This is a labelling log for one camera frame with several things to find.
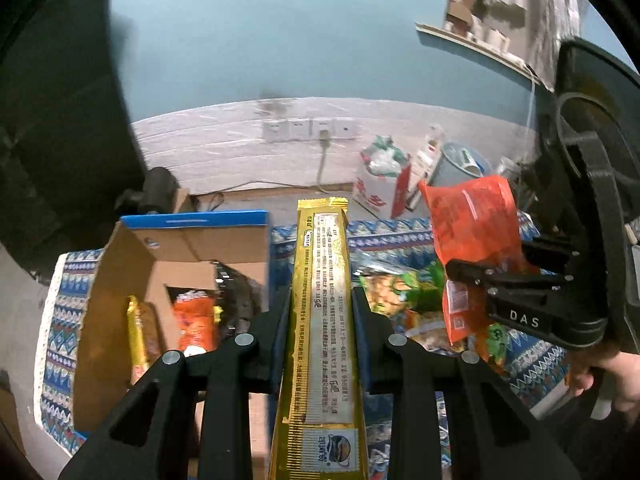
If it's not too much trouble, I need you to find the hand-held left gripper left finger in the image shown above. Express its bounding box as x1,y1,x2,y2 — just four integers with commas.
60,285,293,480

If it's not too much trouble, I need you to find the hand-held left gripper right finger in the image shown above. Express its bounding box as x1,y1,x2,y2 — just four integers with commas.
352,285,581,480

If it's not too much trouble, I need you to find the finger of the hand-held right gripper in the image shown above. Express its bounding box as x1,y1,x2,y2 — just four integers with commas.
520,237,576,273
445,259,571,292

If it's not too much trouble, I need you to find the long gold snack packet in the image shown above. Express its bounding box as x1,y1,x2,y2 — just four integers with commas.
267,196,371,480

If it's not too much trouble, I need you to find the red-orange snack packet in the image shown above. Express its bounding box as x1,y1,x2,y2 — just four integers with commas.
419,175,541,346

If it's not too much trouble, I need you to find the black snack packet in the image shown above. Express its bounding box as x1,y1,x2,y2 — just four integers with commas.
212,260,266,341

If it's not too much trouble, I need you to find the small yellow snack packet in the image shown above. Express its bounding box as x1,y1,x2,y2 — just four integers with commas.
126,295,153,386

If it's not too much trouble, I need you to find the blue-sided cardboard box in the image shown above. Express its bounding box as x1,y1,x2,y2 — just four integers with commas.
72,209,281,480

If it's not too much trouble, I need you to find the person's right hand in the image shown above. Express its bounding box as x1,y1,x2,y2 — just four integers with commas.
567,350,640,416

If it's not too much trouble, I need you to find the orange green snack packet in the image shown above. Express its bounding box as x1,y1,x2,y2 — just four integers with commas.
467,322,508,366

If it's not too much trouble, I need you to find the orange beige snack packet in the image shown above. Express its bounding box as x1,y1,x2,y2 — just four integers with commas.
402,310,453,353

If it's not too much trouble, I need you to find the white kettle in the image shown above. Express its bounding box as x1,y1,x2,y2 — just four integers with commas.
495,156,521,181

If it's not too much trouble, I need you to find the grey-blue trash bin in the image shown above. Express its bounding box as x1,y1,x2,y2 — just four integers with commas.
430,141,493,188

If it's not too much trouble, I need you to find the red white carton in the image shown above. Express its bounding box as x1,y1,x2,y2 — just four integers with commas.
420,125,446,181

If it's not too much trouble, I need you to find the white plastic bag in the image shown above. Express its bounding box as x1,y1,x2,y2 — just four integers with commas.
352,135,411,216

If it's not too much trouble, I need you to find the small cardboard piece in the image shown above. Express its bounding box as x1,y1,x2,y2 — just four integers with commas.
172,189,198,215

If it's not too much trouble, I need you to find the dark bulky object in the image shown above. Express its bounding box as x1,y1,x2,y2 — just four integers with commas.
552,37,640,161

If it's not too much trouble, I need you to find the black rounded object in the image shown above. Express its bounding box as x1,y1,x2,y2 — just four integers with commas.
115,166,181,216

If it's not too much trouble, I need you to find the white container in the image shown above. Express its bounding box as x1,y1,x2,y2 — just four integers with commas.
480,27,511,51

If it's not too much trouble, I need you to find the patterned blue tablecloth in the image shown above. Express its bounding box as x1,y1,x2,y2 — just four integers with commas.
32,210,573,480

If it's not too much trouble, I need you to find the brown box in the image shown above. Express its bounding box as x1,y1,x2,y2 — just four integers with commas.
445,0,476,26

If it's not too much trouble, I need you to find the black cabinet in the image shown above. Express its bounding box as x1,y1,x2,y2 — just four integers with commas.
0,0,146,261

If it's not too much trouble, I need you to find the wall shelf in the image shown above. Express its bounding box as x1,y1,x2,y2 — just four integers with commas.
415,22,543,86

